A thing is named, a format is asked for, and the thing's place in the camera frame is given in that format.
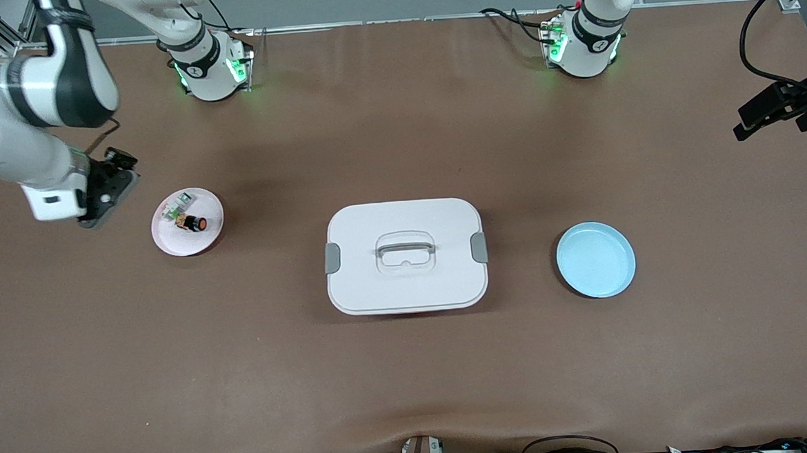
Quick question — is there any orange and black switch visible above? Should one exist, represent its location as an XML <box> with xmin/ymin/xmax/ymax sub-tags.
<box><xmin>175</xmin><ymin>212</ymin><xmax>209</xmax><ymax>234</ymax></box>

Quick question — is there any pink round plate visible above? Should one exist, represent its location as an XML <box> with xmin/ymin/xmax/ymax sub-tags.
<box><xmin>149</xmin><ymin>186</ymin><xmax>228</xmax><ymax>259</ymax></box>

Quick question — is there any brown table mat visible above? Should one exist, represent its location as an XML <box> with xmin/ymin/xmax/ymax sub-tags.
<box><xmin>0</xmin><ymin>0</ymin><xmax>807</xmax><ymax>453</ymax></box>

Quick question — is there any light blue round plate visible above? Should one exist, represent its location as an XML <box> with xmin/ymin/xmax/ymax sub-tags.
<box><xmin>554</xmin><ymin>219</ymin><xmax>639</xmax><ymax>301</ymax></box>

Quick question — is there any white lidded container box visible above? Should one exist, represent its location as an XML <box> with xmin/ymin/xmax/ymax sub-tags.
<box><xmin>321</xmin><ymin>195</ymin><xmax>491</xmax><ymax>318</ymax></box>

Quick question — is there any green and clear switch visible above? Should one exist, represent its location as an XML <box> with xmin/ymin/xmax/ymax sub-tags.
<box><xmin>160</xmin><ymin>191</ymin><xmax>197</xmax><ymax>223</ymax></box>

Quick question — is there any black right base cable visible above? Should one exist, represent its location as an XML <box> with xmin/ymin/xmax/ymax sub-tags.
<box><xmin>184</xmin><ymin>0</ymin><xmax>235</xmax><ymax>35</ymax></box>

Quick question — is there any black base cable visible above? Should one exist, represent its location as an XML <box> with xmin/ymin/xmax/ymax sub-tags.
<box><xmin>184</xmin><ymin>0</ymin><xmax>235</xmax><ymax>35</ymax></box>
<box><xmin>481</xmin><ymin>3</ymin><xmax>564</xmax><ymax>47</ymax></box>

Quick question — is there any black left base cable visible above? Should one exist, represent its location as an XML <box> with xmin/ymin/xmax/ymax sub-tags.
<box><xmin>481</xmin><ymin>3</ymin><xmax>564</xmax><ymax>47</ymax></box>

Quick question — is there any metal table edge rail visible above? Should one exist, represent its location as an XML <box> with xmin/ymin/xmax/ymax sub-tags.
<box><xmin>17</xmin><ymin>0</ymin><xmax>797</xmax><ymax>50</ymax></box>

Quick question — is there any black cable bundle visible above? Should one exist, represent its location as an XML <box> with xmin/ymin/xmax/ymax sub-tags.
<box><xmin>664</xmin><ymin>435</ymin><xmax>807</xmax><ymax>453</ymax></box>

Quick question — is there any black looped cable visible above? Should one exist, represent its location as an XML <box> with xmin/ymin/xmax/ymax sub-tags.
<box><xmin>477</xmin><ymin>432</ymin><xmax>624</xmax><ymax>453</ymax></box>

